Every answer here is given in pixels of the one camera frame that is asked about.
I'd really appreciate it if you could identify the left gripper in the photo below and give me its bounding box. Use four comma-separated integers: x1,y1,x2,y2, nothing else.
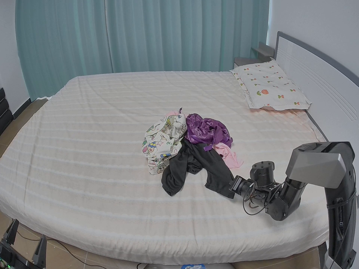
0,219,47,269

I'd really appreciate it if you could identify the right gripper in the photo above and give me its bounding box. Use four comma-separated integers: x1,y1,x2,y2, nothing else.
229,175,254,199

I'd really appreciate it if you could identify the black T-shirt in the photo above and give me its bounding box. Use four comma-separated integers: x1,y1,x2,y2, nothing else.
161,142,236,199

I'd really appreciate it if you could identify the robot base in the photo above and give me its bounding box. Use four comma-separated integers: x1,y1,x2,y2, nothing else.
140,262,233,269

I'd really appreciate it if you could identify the bed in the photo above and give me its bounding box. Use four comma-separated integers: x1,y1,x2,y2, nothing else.
0,31,359,263

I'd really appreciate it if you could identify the pale pink garment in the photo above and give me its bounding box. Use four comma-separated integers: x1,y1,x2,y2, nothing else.
213,143,244,170

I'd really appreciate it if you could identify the purple garment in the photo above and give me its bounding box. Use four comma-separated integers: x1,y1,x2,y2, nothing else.
184,113,233,152

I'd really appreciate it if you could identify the white printed pyjama top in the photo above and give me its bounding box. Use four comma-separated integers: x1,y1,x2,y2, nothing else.
139,114,188,175

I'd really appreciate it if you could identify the white printed pillow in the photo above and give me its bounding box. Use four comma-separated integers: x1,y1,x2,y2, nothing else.
229,58,312,111

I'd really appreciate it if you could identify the grey bedside table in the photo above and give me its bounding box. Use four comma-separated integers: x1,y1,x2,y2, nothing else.
234,42,277,67

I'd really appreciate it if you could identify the black chest of drawers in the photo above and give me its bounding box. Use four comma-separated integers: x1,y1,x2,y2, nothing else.
0,88,14,137

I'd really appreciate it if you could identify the black cable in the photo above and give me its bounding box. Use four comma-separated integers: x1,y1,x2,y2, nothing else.
243,181,267,216
17,229,94,266

